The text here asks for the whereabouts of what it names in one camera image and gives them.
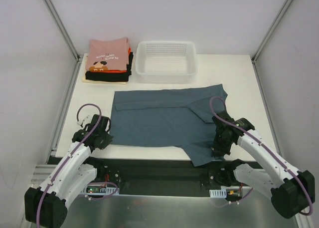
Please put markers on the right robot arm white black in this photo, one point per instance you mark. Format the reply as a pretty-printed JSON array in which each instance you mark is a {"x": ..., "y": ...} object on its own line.
[{"x": 290, "y": 190}]

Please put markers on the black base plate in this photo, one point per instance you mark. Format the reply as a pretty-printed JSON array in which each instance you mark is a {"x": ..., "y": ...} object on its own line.
[{"x": 167, "y": 177}]

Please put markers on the orange folded t shirt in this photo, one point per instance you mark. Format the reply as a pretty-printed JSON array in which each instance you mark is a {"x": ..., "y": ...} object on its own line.
[{"x": 114, "y": 62}]

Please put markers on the right white cable duct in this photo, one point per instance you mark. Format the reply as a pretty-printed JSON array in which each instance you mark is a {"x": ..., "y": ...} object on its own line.
[{"x": 221, "y": 193}]

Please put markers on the right aluminium frame post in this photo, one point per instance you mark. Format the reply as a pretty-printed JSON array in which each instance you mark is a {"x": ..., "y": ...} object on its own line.
[{"x": 271, "y": 30}]

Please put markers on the left white cable duct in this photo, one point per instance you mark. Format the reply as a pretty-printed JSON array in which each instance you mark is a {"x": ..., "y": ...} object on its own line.
[{"x": 100, "y": 190}]

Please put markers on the left aluminium side rail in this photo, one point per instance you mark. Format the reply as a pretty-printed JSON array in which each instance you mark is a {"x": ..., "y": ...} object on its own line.
[{"x": 63, "y": 111}]

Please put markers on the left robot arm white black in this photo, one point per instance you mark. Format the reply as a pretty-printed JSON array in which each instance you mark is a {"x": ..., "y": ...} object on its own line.
[{"x": 48, "y": 204}]

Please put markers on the black folded t shirt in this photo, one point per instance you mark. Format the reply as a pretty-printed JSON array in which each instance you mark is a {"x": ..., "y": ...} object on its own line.
[{"x": 111, "y": 77}]

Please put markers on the white plastic basket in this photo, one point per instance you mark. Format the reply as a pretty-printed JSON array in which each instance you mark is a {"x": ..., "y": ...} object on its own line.
[{"x": 166, "y": 62}]

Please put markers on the white cable duct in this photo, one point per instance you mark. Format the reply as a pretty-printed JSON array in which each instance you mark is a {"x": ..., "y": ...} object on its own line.
[
  {"x": 100, "y": 190},
  {"x": 221, "y": 193}
]

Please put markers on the pink folded t shirt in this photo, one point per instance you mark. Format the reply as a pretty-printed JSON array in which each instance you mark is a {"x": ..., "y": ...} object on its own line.
[{"x": 98, "y": 49}]

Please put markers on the aluminium frame post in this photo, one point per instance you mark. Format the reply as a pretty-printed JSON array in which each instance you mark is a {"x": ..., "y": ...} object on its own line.
[
  {"x": 59, "y": 23},
  {"x": 271, "y": 30}
]

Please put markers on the blue-grey t shirt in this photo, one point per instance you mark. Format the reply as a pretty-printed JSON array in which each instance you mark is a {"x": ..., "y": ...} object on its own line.
[{"x": 162, "y": 118}]

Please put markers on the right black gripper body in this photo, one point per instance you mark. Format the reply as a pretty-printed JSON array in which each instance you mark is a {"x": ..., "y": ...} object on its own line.
[{"x": 220, "y": 148}]

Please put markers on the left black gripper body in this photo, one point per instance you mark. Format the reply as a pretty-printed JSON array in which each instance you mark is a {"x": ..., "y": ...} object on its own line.
[{"x": 100, "y": 140}]

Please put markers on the left aluminium frame post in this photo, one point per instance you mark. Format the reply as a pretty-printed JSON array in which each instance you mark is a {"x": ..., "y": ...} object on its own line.
[{"x": 59, "y": 23}]

